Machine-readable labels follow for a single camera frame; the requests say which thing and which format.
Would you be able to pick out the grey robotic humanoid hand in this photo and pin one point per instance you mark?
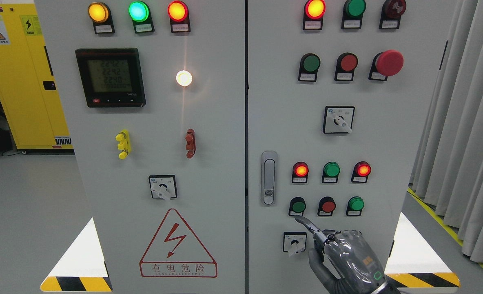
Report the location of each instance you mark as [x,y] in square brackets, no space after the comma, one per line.
[344,262]

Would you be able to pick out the green start push button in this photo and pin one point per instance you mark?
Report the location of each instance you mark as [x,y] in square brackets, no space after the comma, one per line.
[297,207]

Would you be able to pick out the green push button lower right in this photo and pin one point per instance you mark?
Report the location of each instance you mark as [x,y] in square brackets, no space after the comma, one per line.
[355,206]

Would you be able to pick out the red stop push button lower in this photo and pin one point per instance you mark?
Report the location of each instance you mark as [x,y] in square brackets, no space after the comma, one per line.
[326,206]

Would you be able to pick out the red push button upper row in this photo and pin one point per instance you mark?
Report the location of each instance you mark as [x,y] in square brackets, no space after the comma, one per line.
[345,67]

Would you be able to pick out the green push button upper row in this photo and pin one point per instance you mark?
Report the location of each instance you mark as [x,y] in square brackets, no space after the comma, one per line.
[308,67]

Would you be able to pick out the red mushroom emergency stop button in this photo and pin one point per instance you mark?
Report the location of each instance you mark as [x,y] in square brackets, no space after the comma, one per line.
[385,64]

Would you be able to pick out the green indicator light lower middle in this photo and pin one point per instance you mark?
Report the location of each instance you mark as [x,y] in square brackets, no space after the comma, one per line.
[330,173]

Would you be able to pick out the green indicator light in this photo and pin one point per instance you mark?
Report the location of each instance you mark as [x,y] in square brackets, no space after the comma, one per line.
[352,14]
[141,17]
[330,173]

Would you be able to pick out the red indicator light lower right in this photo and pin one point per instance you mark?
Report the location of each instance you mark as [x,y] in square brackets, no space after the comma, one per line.
[361,172]

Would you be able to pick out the red indicator light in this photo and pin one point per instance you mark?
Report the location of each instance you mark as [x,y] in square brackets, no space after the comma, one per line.
[314,10]
[178,13]
[300,171]
[361,172]

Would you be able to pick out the right yellow black hazard tape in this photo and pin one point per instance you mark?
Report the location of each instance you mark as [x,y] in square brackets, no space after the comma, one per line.
[425,280]

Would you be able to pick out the yellow black hazard tape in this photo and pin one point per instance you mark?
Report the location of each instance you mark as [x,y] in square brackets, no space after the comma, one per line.
[76,284]
[425,280]

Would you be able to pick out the red indicator light lower left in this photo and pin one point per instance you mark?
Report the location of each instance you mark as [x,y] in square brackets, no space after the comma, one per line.
[300,171]

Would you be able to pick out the grey curtain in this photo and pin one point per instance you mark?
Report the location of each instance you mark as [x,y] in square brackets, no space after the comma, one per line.
[448,172]

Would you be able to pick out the red electrical danger warning sticker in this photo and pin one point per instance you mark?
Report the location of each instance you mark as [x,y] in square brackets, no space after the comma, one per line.
[175,251]

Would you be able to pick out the grey electrical control cabinet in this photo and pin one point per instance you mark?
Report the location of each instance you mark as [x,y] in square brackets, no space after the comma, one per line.
[245,99]

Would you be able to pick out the red terminal connector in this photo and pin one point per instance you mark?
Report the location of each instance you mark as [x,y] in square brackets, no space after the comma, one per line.
[190,143]

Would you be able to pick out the white lit indicator light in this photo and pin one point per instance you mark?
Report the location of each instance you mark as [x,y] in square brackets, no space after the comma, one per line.
[184,78]

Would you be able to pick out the dark red buzzer top right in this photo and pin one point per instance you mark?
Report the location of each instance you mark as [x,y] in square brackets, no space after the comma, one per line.
[391,14]

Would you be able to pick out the green indicator light top right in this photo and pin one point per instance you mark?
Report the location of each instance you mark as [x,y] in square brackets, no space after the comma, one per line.
[352,14]

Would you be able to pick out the red indicator light top right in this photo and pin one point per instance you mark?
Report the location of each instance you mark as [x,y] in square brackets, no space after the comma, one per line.
[314,10]

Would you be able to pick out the yellow terminal connector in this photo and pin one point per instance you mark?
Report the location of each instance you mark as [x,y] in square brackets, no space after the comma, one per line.
[124,143]

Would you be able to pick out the left yellow black hazard tape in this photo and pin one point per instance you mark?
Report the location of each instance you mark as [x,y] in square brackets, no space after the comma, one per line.
[76,284]

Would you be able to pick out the black digital power meter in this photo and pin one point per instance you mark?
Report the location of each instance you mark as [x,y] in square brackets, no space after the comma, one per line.
[111,77]

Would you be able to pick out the red indicator light top left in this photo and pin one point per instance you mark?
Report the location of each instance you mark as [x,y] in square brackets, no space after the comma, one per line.
[178,13]

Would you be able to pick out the green indicator light top left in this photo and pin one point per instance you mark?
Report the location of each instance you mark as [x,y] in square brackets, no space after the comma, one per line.
[141,17]

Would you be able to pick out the yellow indicator light top left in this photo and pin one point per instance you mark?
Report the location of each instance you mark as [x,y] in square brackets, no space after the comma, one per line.
[101,18]

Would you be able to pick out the yellow safety storage cabinet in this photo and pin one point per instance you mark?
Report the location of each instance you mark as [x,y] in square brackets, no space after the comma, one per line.
[28,91]

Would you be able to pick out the white lower selector switch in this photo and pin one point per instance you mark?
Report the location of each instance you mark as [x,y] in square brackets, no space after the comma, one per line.
[294,243]

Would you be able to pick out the grey cabinet door handle lock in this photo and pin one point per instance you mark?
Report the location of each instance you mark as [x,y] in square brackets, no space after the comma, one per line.
[268,177]

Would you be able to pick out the right door upper selector switch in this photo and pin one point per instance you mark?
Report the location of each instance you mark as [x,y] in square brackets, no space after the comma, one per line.
[338,120]

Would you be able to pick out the left door rotary selector switch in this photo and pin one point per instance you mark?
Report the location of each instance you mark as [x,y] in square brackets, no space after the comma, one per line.
[163,186]

